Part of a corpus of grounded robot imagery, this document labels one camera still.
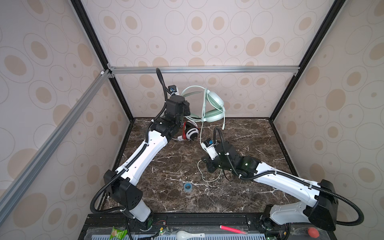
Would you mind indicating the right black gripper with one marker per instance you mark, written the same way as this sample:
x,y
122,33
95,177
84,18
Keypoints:
x,y
207,160

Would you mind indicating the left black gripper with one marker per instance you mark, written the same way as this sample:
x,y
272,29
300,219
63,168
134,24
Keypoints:
x,y
184,106

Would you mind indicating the white black headphones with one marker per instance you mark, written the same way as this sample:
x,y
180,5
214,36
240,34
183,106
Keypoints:
x,y
190,132

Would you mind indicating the mint green headphones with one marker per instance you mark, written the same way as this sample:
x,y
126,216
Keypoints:
x,y
213,108

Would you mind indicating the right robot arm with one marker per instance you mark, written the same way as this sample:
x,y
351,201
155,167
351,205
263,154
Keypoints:
x,y
318,202

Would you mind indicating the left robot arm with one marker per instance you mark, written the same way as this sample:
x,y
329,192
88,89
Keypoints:
x,y
121,184

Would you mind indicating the small blue tape roll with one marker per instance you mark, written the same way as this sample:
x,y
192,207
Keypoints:
x,y
188,187

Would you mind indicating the pink marker pen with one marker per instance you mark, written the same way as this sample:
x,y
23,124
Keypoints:
x,y
233,230

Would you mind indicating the white plastic spoon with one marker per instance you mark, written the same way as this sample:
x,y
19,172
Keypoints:
x,y
183,235

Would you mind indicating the red ball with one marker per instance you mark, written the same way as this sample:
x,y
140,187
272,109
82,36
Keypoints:
x,y
313,233

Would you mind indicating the green snack packet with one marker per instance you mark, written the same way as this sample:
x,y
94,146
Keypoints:
x,y
117,234

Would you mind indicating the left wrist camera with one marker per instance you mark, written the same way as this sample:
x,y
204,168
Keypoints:
x,y
173,90

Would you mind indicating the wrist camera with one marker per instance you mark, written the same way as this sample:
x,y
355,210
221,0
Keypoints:
x,y
173,90
209,147

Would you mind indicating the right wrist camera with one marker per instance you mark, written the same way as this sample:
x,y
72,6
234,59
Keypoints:
x,y
209,147

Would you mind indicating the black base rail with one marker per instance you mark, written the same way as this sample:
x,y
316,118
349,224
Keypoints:
x,y
246,221

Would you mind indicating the horizontal aluminium rail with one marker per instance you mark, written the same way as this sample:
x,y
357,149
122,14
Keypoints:
x,y
211,70

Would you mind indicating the left diagonal aluminium rail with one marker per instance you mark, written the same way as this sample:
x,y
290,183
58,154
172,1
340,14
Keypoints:
x,y
39,160

